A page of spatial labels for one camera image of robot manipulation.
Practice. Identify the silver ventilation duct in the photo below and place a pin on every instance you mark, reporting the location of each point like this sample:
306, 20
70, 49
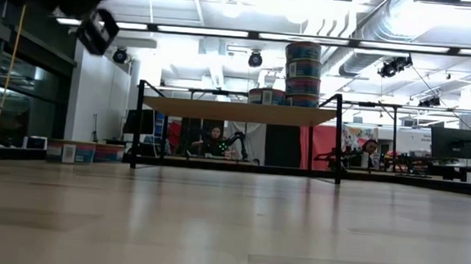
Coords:
358, 63

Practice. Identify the person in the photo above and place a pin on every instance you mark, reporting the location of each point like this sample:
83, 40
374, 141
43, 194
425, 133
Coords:
368, 150
214, 145

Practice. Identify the white cloth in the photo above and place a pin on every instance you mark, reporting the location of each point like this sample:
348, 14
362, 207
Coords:
256, 131

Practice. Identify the background black robot arm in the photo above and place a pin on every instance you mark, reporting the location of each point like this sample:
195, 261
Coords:
328, 158

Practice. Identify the black table frame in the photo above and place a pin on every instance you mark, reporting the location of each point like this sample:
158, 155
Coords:
421, 182

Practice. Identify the black computer monitor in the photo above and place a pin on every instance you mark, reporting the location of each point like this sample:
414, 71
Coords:
129, 121
452, 143

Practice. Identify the background robot arm green light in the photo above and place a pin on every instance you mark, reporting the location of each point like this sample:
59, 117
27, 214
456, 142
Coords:
235, 137

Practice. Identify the black panel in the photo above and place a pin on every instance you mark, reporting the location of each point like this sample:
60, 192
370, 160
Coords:
282, 145

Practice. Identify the colourful poster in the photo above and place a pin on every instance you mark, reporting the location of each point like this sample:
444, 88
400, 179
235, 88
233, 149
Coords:
358, 135

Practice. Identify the wooden shelf black legs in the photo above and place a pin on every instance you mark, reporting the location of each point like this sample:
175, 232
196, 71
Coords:
236, 112

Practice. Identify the black ceiling spotlight cluster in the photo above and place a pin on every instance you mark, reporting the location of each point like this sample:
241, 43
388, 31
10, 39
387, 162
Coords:
430, 101
393, 67

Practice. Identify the round black ceiling spotlight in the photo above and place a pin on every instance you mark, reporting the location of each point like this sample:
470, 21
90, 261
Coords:
120, 55
255, 59

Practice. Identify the background black rig frame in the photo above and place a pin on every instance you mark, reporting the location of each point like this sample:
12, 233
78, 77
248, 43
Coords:
394, 133

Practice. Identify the cluttered background desk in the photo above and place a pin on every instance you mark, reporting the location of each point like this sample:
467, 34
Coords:
442, 167

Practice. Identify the long ceiling light rail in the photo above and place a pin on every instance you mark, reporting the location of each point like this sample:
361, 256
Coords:
205, 31

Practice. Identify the red curtain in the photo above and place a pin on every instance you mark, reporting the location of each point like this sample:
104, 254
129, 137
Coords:
322, 147

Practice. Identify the white box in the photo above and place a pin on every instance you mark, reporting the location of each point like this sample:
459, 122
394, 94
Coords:
34, 142

